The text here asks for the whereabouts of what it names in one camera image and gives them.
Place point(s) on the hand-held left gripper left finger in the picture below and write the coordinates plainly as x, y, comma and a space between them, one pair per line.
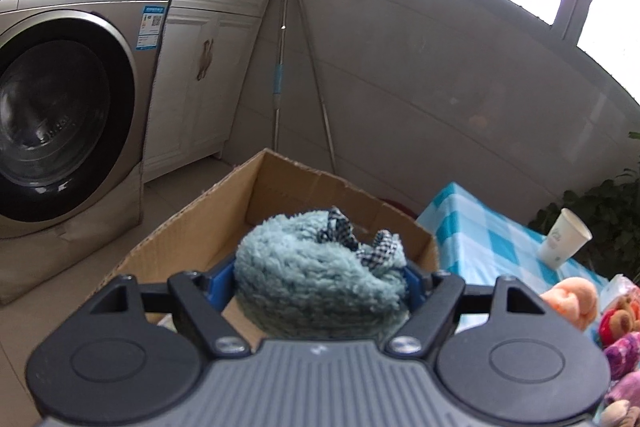
222, 287

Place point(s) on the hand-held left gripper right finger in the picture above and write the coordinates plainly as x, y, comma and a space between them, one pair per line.
412, 287

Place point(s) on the cardboard box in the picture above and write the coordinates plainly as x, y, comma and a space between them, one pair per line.
200, 217

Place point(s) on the brown bear plush red shirt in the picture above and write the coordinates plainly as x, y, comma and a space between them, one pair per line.
622, 319

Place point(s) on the magenta knitted sock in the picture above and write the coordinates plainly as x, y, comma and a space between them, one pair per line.
625, 354

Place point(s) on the pink fleece sock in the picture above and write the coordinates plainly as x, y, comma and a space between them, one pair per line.
627, 389

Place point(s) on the blue checkered tablecloth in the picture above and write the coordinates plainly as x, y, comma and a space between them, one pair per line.
480, 247

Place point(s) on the white paper cup green print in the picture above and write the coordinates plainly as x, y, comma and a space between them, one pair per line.
562, 242

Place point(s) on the peach plush toy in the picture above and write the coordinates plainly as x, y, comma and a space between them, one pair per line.
575, 302

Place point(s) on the white cabinet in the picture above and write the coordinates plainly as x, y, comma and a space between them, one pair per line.
190, 117

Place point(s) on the large leafy green plant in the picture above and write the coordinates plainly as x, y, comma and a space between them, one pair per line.
610, 207

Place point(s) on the metal mop with blue grip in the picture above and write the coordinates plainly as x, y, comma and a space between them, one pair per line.
278, 77

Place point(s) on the silver front-load washing machine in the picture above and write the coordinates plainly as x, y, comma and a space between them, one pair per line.
75, 107

